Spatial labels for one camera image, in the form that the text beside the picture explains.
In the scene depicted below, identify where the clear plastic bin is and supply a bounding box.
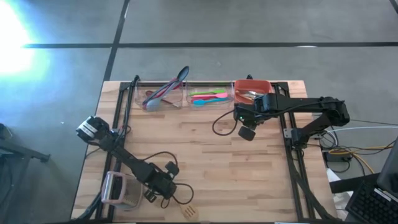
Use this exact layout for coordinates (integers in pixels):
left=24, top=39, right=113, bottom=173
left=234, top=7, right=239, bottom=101
left=134, top=80, right=185, bottom=112
left=185, top=80, right=235, bottom=109

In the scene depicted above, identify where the blue silicone spatula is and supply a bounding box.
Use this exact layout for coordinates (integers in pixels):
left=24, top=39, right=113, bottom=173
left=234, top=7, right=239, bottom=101
left=192, top=97, right=230, bottom=107

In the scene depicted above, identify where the green silicone spatula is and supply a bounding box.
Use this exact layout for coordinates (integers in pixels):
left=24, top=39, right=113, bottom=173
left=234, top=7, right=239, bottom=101
left=189, top=89, right=227, bottom=96

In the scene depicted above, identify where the white crumpled cloth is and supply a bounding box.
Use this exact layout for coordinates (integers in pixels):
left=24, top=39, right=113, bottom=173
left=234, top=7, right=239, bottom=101
left=325, top=167, right=355, bottom=221

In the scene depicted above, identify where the white floor cable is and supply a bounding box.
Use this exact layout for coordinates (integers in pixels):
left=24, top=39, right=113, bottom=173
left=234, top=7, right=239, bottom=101
left=325, top=125, right=398, bottom=134

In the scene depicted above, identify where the orange plastic bin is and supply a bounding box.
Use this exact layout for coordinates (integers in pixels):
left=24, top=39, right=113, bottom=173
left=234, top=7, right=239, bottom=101
left=233, top=78, right=275, bottom=106

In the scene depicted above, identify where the black keyboard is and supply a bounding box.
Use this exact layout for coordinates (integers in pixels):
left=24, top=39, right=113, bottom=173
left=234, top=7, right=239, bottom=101
left=345, top=182, right=398, bottom=224

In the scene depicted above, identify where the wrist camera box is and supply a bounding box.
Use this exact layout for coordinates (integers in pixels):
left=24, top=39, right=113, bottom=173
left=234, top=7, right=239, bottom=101
left=233, top=105, right=248, bottom=121
left=157, top=180, right=177, bottom=200

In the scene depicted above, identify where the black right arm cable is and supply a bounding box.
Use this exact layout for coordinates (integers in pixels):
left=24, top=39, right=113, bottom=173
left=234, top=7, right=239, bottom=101
left=212, top=108, right=239, bottom=137

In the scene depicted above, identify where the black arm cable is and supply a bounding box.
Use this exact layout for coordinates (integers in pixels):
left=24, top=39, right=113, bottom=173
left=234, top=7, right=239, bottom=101
left=140, top=151, right=195, bottom=210
left=212, top=108, right=239, bottom=137

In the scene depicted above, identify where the black power box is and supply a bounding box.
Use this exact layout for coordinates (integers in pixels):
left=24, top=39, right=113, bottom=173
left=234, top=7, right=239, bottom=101
left=323, top=149, right=354, bottom=163

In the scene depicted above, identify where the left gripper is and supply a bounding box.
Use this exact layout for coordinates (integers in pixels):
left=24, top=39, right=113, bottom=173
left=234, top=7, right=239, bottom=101
left=141, top=161, right=180, bottom=203

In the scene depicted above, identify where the dark laptop screen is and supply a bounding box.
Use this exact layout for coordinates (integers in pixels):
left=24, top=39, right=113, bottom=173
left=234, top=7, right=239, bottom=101
left=377, top=136, right=398, bottom=198

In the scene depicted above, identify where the metal box grater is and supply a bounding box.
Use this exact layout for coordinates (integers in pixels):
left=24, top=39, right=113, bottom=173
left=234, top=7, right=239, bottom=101
left=100, top=170, right=144, bottom=210

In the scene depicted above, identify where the brown handled utensil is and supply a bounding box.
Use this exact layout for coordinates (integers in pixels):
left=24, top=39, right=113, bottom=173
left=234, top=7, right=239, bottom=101
left=145, top=90, right=181, bottom=108

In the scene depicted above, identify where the red slotted spoon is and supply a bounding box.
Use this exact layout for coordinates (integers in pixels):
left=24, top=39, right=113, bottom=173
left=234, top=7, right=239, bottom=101
left=143, top=78, right=183, bottom=106

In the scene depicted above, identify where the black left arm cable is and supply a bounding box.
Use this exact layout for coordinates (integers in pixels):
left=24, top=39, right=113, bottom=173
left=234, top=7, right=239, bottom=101
left=140, top=151, right=195, bottom=210

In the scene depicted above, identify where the wooden slotted spatula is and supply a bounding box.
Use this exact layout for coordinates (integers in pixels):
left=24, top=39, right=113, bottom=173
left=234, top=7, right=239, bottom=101
left=179, top=203, right=200, bottom=222

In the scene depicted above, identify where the black nylon spoon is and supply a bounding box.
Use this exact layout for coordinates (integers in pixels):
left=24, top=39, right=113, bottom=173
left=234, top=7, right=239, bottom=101
left=142, top=65, right=190, bottom=106

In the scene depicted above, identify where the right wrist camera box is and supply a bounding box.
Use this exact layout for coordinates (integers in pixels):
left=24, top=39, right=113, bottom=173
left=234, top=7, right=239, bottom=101
left=233, top=105, right=248, bottom=121

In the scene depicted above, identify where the black floor stand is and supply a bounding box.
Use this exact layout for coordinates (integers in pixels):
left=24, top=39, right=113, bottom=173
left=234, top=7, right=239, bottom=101
left=0, top=123, right=52, bottom=218

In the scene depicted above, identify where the pink silicone spatula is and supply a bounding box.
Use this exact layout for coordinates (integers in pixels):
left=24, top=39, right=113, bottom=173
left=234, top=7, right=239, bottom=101
left=190, top=92, right=229, bottom=100

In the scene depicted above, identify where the black cable mast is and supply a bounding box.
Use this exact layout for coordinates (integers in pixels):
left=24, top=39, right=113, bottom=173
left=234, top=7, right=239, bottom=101
left=121, top=74, right=141, bottom=141

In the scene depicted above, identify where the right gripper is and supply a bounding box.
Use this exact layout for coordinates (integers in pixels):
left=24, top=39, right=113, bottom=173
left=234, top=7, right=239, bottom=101
left=233, top=103, right=269, bottom=142

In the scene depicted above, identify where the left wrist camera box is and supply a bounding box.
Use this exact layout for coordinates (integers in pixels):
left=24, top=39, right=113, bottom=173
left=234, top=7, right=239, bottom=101
left=157, top=180, right=177, bottom=200

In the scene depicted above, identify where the yellow floor cable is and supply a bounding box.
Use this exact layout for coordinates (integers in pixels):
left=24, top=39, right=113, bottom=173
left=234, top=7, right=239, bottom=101
left=328, top=144, right=395, bottom=175

